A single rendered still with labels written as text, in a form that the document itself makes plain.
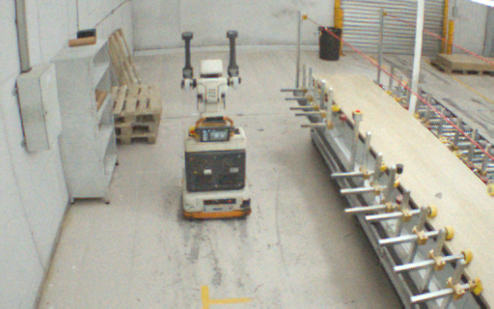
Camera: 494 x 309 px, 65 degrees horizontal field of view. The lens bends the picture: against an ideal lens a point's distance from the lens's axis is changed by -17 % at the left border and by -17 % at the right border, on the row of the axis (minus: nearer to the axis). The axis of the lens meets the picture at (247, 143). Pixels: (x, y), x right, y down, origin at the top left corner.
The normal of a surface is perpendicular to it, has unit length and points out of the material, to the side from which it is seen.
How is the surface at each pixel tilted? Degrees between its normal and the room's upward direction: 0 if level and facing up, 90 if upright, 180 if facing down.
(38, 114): 90
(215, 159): 90
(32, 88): 90
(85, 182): 90
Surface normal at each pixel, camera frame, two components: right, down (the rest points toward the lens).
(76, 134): 0.12, 0.42
